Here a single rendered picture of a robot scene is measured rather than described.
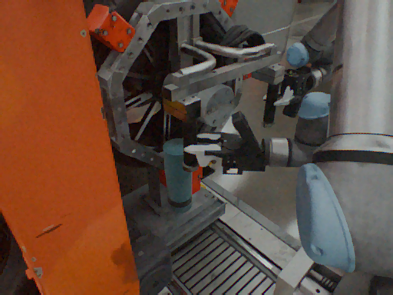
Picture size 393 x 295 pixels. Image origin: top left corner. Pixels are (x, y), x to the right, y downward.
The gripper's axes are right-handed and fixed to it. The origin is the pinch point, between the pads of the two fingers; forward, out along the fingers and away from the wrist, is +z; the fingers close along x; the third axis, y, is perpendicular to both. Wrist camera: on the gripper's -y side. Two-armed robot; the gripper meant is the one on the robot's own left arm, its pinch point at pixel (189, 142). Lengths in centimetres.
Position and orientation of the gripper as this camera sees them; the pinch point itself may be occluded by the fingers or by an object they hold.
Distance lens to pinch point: 76.7
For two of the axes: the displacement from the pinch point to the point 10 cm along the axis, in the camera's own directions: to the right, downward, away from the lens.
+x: 0.6, -5.7, 8.2
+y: 0.0, 8.2, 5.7
